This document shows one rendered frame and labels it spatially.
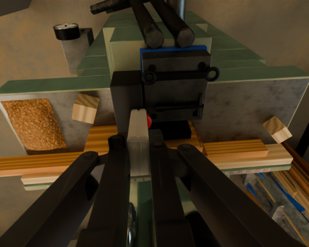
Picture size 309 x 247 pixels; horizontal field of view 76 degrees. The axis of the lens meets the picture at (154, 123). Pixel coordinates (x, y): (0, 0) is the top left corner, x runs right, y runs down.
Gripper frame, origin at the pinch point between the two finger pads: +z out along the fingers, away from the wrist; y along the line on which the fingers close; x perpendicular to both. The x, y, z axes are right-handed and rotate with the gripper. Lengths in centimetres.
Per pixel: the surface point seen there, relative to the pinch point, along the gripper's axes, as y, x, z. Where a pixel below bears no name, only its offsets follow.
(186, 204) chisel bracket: 6.1, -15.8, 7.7
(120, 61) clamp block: -2.2, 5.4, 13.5
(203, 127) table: 13.4, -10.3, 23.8
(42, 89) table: -17.7, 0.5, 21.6
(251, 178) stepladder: 64, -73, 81
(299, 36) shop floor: 100, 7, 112
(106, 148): -6.8, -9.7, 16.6
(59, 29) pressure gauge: -19.1, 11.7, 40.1
